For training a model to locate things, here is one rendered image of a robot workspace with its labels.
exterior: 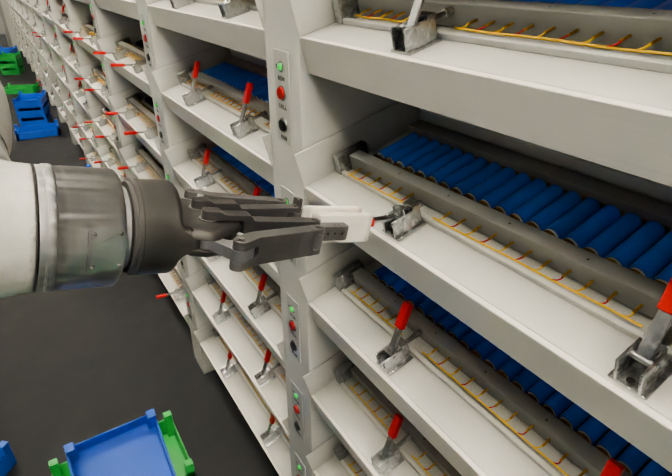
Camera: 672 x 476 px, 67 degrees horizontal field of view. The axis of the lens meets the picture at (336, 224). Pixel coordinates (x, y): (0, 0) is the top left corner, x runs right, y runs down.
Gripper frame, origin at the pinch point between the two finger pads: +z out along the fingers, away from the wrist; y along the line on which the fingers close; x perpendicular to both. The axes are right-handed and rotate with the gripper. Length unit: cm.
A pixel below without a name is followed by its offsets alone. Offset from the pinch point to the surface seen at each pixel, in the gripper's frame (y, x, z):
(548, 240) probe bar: 14.5, 4.2, 13.0
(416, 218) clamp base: 0.9, 0.9, 10.1
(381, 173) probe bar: -8.8, 3.1, 12.0
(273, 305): -42, -36, 21
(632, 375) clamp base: 26.4, -0.9, 8.6
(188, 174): -80, -20, 13
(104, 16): -158, 11, 6
